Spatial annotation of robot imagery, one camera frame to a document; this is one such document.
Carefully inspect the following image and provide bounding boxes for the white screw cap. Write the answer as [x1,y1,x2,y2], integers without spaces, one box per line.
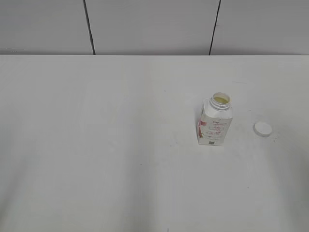
[253,121,273,137]

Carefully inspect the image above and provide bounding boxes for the white carton drink bottle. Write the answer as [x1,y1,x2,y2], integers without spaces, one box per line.
[197,92,233,146]

